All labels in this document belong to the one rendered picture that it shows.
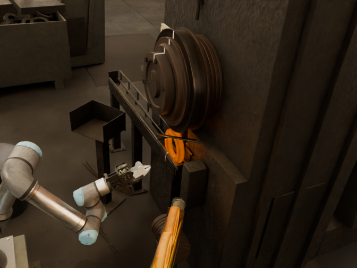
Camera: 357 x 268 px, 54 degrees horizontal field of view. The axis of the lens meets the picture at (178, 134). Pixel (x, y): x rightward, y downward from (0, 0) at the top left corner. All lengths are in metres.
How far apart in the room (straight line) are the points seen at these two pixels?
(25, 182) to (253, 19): 1.04
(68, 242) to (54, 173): 0.71
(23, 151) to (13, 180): 0.14
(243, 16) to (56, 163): 2.07
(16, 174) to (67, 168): 1.45
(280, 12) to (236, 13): 0.24
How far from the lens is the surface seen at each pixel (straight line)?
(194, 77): 1.40
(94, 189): 1.61
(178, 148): 1.72
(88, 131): 2.21
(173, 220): 1.39
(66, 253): 2.32
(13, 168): 1.49
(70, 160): 2.98
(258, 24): 1.27
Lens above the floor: 1.79
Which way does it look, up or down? 33 degrees down
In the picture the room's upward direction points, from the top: 5 degrees clockwise
